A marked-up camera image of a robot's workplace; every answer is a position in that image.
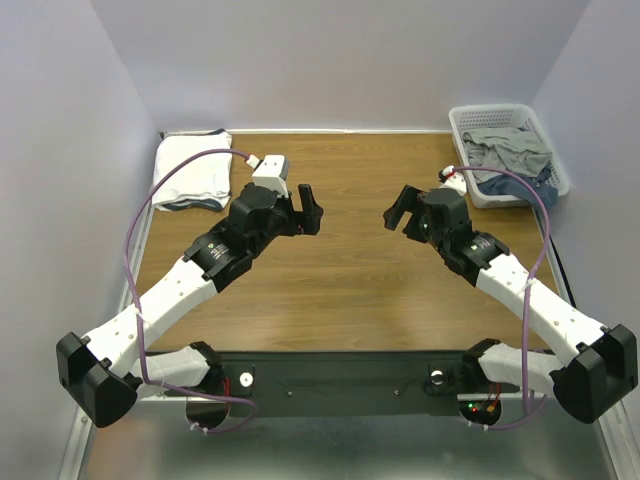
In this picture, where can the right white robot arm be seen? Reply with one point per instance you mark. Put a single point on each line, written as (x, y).
(589, 367)

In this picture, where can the blue tank top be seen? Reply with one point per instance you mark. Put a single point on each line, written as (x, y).
(507, 185)

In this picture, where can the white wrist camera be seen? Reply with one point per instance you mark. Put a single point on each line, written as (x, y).
(450, 178)
(271, 173)

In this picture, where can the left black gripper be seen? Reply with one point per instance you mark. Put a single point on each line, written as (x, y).
(307, 221)

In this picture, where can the white plastic basket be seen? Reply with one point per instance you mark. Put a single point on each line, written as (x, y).
(464, 118)

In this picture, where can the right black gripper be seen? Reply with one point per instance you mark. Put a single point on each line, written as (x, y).
(413, 220)

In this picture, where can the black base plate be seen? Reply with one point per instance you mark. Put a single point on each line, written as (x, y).
(358, 383)

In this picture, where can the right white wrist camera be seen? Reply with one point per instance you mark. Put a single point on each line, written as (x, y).
(450, 178)

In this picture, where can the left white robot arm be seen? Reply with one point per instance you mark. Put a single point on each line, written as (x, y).
(106, 371)

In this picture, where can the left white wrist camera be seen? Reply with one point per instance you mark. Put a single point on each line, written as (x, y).
(271, 173)

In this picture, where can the grey tank top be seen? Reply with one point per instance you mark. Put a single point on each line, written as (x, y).
(507, 149)

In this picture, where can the folded white tank top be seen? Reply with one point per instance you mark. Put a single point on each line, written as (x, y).
(192, 170)

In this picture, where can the aluminium frame rail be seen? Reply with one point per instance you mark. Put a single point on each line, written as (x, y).
(129, 449)

